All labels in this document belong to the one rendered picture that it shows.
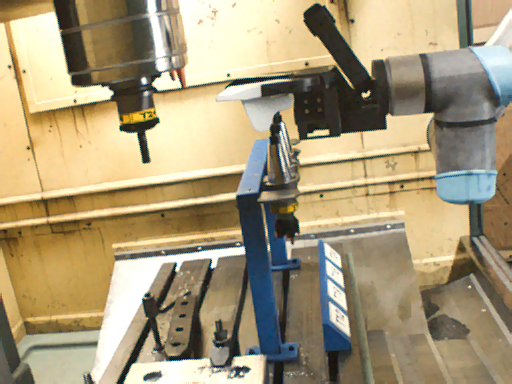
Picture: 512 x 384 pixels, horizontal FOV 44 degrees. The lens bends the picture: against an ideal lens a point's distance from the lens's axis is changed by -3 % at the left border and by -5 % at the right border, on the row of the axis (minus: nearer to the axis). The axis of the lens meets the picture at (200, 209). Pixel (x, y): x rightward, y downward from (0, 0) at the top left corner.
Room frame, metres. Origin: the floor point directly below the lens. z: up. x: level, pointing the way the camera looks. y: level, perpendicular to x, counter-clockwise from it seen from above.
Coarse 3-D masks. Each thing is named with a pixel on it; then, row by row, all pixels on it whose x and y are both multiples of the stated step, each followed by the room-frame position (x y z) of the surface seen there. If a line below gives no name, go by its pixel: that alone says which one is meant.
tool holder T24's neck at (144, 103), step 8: (144, 96) 0.83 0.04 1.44; (152, 96) 0.84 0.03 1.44; (120, 104) 0.83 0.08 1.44; (128, 104) 0.83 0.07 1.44; (136, 104) 0.83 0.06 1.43; (144, 104) 0.83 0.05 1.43; (152, 104) 0.84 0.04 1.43; (120, 112) 0.84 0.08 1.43; (128, 112) 0.83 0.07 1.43; (144, 120) 0.83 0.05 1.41
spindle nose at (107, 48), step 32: (64, 0) 0.79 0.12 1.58; (96, 0) 0.77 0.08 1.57; (128, 0) 0.77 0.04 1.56; (160, 0) 0.79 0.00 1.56; (64, 32) 0.81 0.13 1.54; (96, 32) 0.78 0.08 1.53; (128, 32) 0.77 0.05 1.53; (160, 32) 0.79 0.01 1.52; (96, 64) 0.78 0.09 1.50; (128, 64) 0.77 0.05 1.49; (160, 64) 0.79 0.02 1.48
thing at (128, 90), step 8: (128, 80) 0.82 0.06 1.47; (136, 80) 0.82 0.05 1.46; (144, 80) 0.83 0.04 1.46; (152, 80) 0.85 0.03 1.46; (112, 88) 0.83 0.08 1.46; (120, 88) 0.82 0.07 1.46; (128, 88) 0.82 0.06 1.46; (136, 88) 0.83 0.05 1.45; (144, 88) 0.83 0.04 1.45; (152, 88) 0.85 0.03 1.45; (112, 96) 0.84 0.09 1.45; (120, 96) 0.82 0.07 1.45; (128, 96) 0.82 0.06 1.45; (136, 96) 0.82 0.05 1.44
